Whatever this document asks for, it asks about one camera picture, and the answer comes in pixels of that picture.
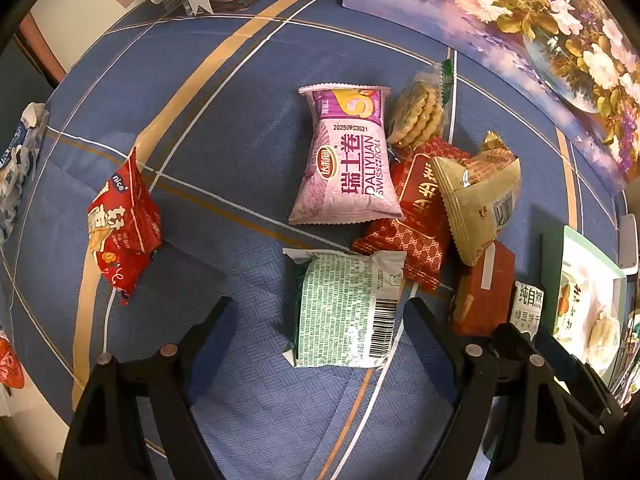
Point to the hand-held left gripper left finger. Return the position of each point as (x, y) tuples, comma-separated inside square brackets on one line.
[(210, 332)]

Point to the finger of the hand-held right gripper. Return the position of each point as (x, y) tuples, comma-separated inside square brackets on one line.
[(565, 362)]

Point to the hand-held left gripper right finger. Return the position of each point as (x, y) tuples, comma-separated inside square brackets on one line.
[(432, 345)]

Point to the clear packet with white bun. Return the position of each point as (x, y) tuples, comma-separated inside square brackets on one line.
[(602, 337)]

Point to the white and yellow snack packet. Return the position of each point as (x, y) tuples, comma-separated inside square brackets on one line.
[(575, 300)]

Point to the green and white snack packet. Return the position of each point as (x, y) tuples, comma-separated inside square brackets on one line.
[(527, 305)]

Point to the red-brown snack packet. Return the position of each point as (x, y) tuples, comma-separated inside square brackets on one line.
[(492, 305)]

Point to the teal and white box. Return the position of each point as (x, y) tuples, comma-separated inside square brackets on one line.
[(560, 272)]

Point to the pale green snack packet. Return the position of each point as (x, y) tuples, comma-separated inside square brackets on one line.
[(335, 310)]

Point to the red patterned snack packet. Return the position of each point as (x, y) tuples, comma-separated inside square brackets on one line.
[(405, 240)]

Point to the cream snack packet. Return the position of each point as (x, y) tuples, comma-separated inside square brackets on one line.
[(470, 210)]

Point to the pink snack packet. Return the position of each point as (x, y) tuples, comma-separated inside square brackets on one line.
[(345, 160)]

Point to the clear biscuit packet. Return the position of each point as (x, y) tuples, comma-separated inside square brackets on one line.
[(415, 115)]

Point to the orange plastic bag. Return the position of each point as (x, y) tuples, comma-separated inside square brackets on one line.
[(10, 365)]

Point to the blue and white crumpled wrapper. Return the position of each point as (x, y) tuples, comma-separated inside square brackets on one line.
[(15, 160)]

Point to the dark grey cabinet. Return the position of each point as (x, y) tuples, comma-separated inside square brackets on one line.
[(20, 75)]

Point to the pink wooden panel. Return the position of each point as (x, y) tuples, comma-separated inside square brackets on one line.
[(42, 47)]

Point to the flower painting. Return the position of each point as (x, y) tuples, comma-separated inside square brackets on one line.
[(500, 10)]

